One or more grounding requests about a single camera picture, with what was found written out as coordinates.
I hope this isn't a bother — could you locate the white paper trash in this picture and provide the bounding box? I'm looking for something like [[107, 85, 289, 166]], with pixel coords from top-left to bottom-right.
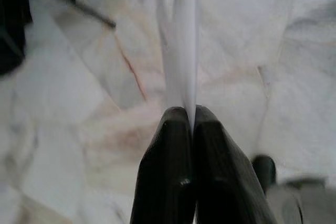
[[156, 0, 202, 131]]

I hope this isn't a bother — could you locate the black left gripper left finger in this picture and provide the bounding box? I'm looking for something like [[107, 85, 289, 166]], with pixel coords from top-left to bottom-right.
[[130, 106, 196, 224]]

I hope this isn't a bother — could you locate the grey robot foot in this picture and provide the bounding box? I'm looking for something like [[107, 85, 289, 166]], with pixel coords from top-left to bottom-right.
[[251, 154, 336, 224]]

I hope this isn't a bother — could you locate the black rubbish bin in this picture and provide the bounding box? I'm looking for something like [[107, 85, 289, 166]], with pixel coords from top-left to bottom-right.
[[0, 0, 34, 76]]

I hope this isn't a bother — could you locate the black metal table leg frame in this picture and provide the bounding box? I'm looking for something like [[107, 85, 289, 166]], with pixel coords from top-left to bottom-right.
[[26, 0, 117, 28]]

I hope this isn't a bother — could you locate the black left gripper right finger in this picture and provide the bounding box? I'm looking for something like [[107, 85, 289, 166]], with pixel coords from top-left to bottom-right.
[[193, 105, 278, 224]]

